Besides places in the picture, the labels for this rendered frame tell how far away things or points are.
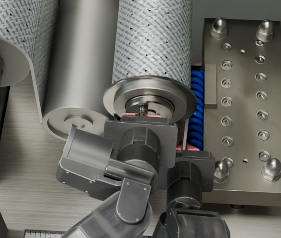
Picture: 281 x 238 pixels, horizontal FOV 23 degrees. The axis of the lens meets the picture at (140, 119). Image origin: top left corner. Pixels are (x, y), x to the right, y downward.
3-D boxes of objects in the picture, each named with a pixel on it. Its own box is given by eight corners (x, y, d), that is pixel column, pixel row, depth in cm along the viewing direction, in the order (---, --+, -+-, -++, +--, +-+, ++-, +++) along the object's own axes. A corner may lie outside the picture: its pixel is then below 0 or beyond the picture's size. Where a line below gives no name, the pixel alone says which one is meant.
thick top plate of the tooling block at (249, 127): (200, 202, 130) (202, 189, 125) (202, 35, 151) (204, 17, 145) (285, 207, 129) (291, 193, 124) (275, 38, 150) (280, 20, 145)
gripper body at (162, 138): (174, 162, 99) (174, 187, 92) (103, 157, 99) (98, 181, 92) (178, 121, 96) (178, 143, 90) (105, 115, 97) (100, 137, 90)
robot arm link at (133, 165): (149, 209, 87) (164, 171, 85) (97, 192, 86) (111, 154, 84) (151, 183, 93) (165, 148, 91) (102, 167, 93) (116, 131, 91)
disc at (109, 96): (105, 125, 115) (100, 74, 102) (105, 123, 115) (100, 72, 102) (194, 130, 114) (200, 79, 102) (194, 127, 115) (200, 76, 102)
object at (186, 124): (180, 169, 128) (186, 117, 112) (182, 66, 140) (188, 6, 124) (182, 169, 128) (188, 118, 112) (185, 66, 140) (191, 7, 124)
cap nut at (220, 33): (209, 39, 142) (211, 26, 139) (209, 25, 144) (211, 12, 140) (227, 40, 142) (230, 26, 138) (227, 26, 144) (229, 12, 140)
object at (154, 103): (138, 130, 111) (117, 107, 106) (138, 119, 113) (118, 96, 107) (180, 122, 109) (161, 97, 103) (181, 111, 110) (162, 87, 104)
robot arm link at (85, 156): (125, 252, 88) (142, 226, 80) (37, 225, 87) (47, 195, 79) (144, 173, 94) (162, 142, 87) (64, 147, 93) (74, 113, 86)
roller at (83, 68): (46, 141, 120) (38, 105, 110) (63, 27, 133) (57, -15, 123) (115, 145, 120) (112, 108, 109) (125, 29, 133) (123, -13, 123)
